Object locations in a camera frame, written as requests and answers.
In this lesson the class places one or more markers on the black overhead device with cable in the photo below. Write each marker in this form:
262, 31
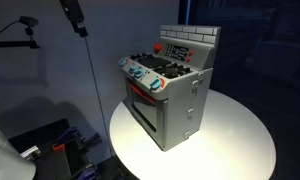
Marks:
75, 15

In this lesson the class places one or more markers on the red round timer knob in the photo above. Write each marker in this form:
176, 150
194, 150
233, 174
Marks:
157, 47

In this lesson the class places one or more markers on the blue knob with orange ring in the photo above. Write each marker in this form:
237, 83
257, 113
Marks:
155, 84

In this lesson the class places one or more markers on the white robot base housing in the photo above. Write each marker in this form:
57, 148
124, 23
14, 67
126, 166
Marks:
12, 165

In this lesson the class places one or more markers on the black stove burner grate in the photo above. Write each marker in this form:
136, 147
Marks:
163, 67

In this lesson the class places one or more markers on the black tool rack with clamps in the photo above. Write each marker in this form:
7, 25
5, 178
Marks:
62, 152

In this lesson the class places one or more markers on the black keypad display panel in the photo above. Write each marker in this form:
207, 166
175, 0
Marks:
176, 52

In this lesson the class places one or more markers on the blue knob far left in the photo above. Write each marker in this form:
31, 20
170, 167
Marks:
122, 62

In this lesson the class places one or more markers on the grey toy stove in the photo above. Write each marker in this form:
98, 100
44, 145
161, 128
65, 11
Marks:
178, 110

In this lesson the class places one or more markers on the red oven door handle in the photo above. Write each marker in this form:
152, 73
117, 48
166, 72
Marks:
141, 93

